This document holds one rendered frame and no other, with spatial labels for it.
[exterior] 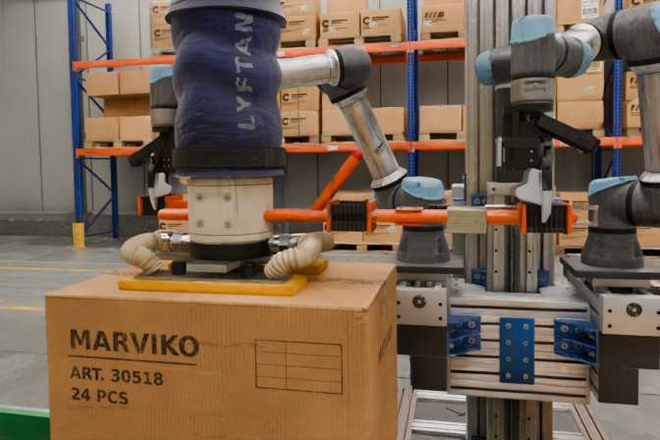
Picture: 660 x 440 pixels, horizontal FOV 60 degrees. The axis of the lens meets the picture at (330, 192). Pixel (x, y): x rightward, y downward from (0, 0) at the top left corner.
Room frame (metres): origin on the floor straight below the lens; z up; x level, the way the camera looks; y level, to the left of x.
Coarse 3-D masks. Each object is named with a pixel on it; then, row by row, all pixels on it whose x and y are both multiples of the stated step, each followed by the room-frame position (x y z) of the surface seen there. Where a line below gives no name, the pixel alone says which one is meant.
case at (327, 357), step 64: (64, 320) 1.02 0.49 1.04; (128, 320) 0.99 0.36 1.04; (192, 320) 0.96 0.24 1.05; (256, 320) 0.93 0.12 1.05; (320, 320) 0.91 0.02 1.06; (384, 320) 1.08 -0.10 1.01; (64, 384) 1.02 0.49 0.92; (128, 384) 0.99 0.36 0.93; (192, 384) 0.96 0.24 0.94; (256, 384) 0.93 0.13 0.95; (320, 384) 0.91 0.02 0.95; (384, 384) 1.07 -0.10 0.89
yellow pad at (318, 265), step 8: (168, 264) 1.23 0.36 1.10; (256, 264) 1.19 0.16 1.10; (264, 264) 1.19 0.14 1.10; (312, 264) 1.18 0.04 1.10; (320, 264) 1.19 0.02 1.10; (256, 272) 1.19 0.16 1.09; (264, 272) 1.18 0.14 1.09; (296, 272) 1.17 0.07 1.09; (304, 272) 1.16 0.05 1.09; (312, 272) 1.16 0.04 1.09; (320, 272) 1.18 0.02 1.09
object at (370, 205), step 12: (336, 204) 1.05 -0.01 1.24; (348, 204) 1.05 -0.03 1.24; (360, 204) 1.04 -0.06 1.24; (372, 204) 1.07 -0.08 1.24; (336, 216) 1.06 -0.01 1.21; (348, 216) 1.06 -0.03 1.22; (360, 216) 1.05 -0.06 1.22; (336, 228) 1.05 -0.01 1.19; (348, 228) 1.05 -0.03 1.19; (360, 228) 1.04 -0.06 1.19; (372, 228) 1.07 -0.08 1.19
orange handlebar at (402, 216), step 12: (180, 204) 1.44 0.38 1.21; (168, 216) 1.15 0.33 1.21; (180, 216) 1.14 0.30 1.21; (264, 216) 1.10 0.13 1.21; (276, 216) 1.10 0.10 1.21; (288, 216) 1.09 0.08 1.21; (300, 216) 1.09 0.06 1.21; (312, 216) 1.08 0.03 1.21; (324, 216) 1.08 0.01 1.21; (372, 216) 1.06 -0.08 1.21; (384, 216) 1.05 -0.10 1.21; (396, 216) 1.05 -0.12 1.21; (408, 216) 1.04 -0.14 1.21; (420, 216) 1.04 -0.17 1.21; (432, 216) 1.03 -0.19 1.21; (444, 216) 1.03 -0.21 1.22; (492, 216) 1.01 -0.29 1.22; (504, 216) 1.01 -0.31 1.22; (516, 216) 1.00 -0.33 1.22; (576, 216) 0.99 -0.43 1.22
